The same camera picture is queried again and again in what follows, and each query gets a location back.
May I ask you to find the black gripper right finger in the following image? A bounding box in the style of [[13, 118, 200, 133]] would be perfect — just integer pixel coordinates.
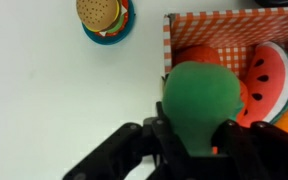
[[213, 120, 288, 180]]

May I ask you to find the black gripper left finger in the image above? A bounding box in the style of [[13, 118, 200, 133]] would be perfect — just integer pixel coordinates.
[[62, 102, 184, 180]]

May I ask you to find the green pear plush toy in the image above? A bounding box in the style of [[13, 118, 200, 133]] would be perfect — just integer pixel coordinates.
[[162, 61, 244, 156]]

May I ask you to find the watermelon slice plush toy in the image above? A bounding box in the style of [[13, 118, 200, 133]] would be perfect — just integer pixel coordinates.
[[239, 41, 288, 127]]

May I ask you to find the red tomato plush toy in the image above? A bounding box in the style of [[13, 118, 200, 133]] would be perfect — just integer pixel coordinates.
[[173, 46, 221, 66]]

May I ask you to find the orange checkered cardboard box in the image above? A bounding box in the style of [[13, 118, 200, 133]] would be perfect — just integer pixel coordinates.
[[163, 7, 288, 80]]

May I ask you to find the burger plush toy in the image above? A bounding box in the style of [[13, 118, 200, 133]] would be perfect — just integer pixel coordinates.
[[76, 0, 130, 37]]

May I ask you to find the teal small plate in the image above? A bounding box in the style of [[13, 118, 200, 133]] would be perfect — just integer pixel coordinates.
[[76, 0, 135, 45]]

